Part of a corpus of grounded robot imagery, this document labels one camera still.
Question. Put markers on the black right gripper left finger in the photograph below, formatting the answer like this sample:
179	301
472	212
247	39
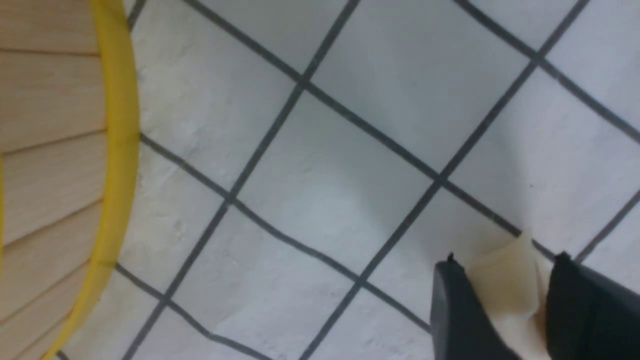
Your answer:
459	324

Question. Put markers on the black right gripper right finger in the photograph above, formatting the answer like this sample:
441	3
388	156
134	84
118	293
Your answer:
589	316

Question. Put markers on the white dumpling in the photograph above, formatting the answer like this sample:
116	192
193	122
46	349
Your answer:
512	284

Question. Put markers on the white black grid tablecloth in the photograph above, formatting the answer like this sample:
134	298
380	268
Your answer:
305	163

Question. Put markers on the bamboo steamer tray yellow rim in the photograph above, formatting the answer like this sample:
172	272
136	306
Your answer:
69	160

